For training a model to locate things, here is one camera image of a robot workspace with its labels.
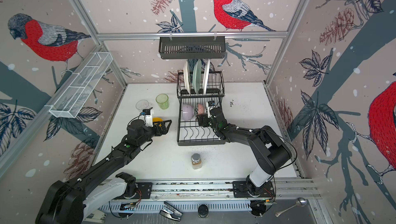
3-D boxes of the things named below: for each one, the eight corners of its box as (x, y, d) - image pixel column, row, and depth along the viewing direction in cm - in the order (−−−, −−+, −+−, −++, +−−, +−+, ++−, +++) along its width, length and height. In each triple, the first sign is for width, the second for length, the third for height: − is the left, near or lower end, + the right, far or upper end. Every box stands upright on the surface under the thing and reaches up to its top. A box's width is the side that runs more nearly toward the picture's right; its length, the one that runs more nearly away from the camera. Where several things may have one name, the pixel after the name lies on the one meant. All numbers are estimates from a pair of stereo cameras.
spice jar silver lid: (192, 169, 82) (191, 163, 73) (192, 160, 85) (191, 153, 77) (201, 169, 82) (201, 163, 73) (201, 160, 85) (201, 153, 76)
